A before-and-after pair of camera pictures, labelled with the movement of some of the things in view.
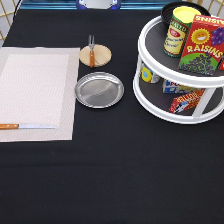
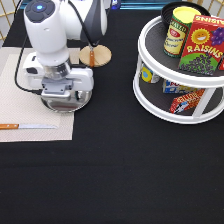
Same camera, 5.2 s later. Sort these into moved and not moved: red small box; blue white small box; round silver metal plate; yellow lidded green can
Moved: round silver metal plate
Not moved: red small box; yellow lidded green can; blue white small box
